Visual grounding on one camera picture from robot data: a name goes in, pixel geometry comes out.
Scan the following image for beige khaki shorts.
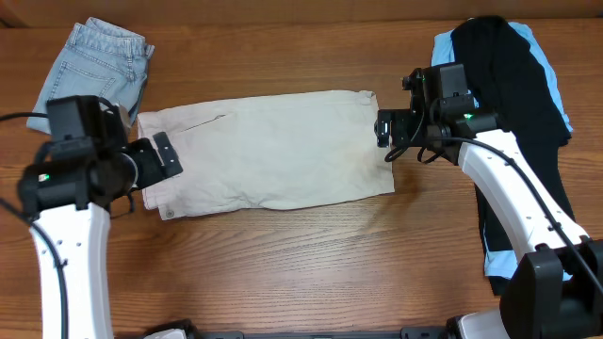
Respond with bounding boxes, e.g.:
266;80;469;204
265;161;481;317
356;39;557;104
138;90;395;220

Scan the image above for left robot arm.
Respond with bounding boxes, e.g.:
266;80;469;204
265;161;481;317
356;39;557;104
18;95;183;338

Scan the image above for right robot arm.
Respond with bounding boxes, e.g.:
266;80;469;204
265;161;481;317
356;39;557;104
375;63;602;339

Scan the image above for black garment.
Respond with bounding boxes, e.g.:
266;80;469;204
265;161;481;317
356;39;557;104
449;14;577;297

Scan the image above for folded light blue jeans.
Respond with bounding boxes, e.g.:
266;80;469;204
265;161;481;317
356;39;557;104
33;17;155;122

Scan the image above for light blue shirt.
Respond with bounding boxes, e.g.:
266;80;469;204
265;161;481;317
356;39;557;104
431;21;575;283

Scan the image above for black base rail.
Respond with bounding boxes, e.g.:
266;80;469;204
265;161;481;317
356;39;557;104
140;319;462;339

